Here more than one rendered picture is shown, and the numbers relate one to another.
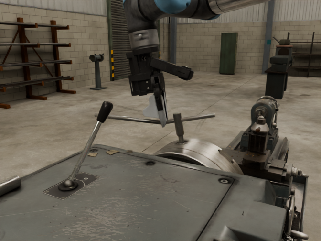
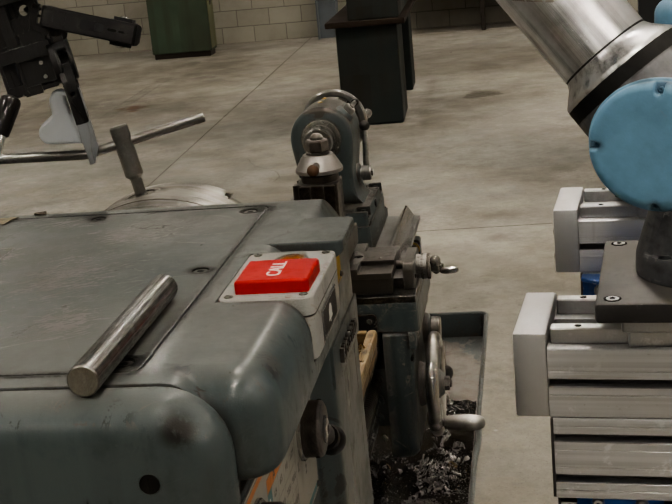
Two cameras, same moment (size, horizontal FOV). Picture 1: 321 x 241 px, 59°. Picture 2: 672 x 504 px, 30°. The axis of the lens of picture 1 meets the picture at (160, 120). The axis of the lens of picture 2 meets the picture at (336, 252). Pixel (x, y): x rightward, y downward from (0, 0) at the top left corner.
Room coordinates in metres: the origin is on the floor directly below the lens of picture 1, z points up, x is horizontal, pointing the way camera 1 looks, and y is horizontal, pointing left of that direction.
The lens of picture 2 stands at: (-0.72, 0.21, 1.54)
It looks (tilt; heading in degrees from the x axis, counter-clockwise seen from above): 15 degrees down; 341
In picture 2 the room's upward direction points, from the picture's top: 5 degrees counter-clockwise
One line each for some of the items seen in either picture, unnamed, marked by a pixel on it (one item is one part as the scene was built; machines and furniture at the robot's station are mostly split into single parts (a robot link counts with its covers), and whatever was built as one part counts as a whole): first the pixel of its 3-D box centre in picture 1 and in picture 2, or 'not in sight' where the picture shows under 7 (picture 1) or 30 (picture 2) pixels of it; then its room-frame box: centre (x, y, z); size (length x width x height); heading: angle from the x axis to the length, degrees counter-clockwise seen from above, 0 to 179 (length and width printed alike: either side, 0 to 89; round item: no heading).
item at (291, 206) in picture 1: (285, 207); (424, 369); (1.18, -0.59, 0.75); 0.27 x 0.10 x 0.23; 151
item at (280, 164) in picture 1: (243, 162); (293, 271); (1.26, -0.40, 0.95); 0.43 x 0.17 x 0.05; 61
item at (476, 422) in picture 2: (298, 235); (461, 422); (1.06, -0.60, 0.69); 0.08 x 0.03 x 0.03; 61
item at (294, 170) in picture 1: (300, 173); (437, 265); (1.13, -0.61, 0.95); 0.07 x 0.04 x 0.04; 61
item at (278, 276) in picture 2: not in sight; (278, 280); (0.22, -0.06, 1.26); 0.06 x 0.06 x 0.02; 61
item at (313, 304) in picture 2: not in sight; (283, 303); (0.24, -0.07, 1.23); 0.13 x 0.08 x 0.05; 151
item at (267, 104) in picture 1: (262, 121); (328, 166); (1.77, -0.66, 1.01); 0.30 x 0.20 x 0.29; 151
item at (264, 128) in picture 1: (260, 126); (318, 162); (1.22, -0.45, 1.13); 0.08 x 0.08 x 0.03
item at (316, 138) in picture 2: (261, 119); (316, 143); (1.22, -0.45, 1.17); 0.04 x 0.04 x 0.03
